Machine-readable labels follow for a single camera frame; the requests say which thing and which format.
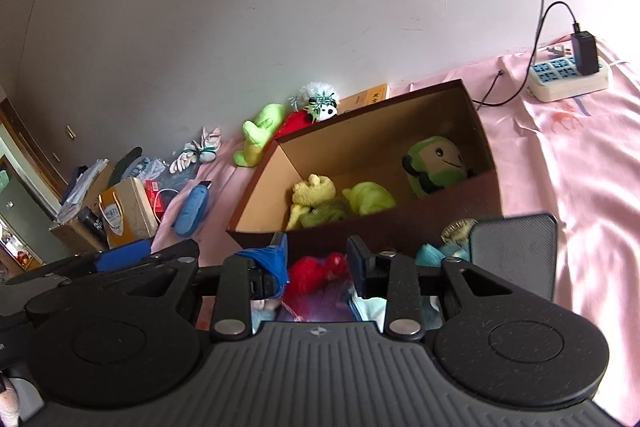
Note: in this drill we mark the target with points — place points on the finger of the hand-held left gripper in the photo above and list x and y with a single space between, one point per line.
122 254

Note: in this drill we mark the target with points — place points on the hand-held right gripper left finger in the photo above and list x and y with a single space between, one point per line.
274 263

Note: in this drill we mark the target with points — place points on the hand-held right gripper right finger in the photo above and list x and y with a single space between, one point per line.
357 268

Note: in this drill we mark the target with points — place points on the red fluffy plush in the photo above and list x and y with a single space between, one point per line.
312 279

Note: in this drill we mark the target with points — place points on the brown cardboard box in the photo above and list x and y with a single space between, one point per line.
370 142

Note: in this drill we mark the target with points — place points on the olive green plush toy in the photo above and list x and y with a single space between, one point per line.
322 213

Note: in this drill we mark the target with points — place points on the red packet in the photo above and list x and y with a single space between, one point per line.
155 197

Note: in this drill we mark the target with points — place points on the lime green plush toy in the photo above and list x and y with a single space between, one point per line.
370 197

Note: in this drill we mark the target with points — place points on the yellow plush toy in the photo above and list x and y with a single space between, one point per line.
310 194

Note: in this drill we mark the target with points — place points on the pile of papers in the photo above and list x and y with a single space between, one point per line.
82 187

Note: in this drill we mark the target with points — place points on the clear plastic bag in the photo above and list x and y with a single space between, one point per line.
145 169

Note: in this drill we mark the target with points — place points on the black cap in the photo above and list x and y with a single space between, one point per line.
125 164

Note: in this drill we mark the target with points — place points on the dark denim cloth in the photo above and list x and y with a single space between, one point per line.
175 179

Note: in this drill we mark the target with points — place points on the round gold object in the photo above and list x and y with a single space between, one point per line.
457 229

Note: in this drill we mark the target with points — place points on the green door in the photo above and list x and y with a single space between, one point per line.
22 207

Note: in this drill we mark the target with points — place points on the white gloves pair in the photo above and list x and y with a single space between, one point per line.
197 152

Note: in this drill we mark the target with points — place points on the round green mushroom plush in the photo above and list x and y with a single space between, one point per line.
437 164

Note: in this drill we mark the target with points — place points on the red plush toy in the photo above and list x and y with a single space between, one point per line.
297 122

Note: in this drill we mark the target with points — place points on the black mesh panel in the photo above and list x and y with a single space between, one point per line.
515 252

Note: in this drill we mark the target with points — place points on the white panda plush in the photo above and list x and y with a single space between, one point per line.
322 102

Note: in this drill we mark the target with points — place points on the orange book box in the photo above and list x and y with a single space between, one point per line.
365 98

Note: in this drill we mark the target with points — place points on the pink bedsheet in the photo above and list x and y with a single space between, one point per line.
575 187

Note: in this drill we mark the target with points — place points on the white power strip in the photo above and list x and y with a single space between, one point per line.
565 79

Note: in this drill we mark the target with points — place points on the white plug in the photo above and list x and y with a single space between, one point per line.
560 52

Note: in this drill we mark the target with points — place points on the black power adapter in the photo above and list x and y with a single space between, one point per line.
585 52

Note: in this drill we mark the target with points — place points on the small white wall fixture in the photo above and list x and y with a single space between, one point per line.
71 132

